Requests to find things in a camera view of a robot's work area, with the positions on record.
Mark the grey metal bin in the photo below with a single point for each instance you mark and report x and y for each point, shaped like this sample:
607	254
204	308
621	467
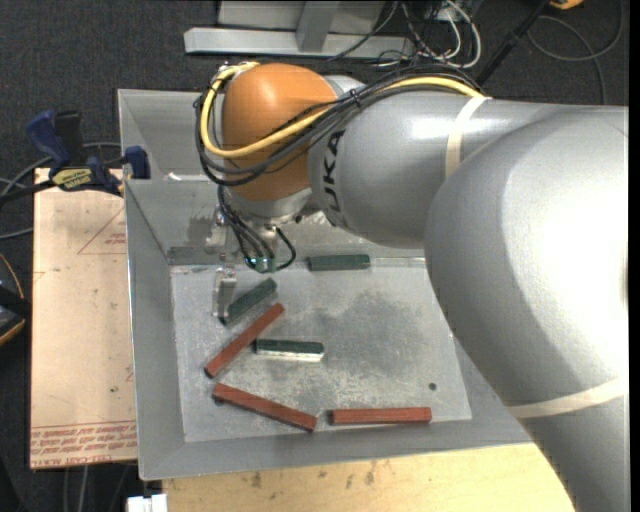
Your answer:
380	330

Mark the red-brown flat block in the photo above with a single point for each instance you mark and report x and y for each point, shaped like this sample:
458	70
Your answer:
245	340
380	416
265	407

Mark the dark green flat block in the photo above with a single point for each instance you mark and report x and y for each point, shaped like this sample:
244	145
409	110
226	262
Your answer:
290	348
252	298
339	262

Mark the brown cardboard board red print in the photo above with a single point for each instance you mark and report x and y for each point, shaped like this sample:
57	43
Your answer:
80	320

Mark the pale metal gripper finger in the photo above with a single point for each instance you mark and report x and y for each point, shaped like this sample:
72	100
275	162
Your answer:
215	234
226	295

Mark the black cylinder on white bracket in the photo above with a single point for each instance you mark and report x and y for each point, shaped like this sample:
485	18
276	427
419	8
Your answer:
299	219

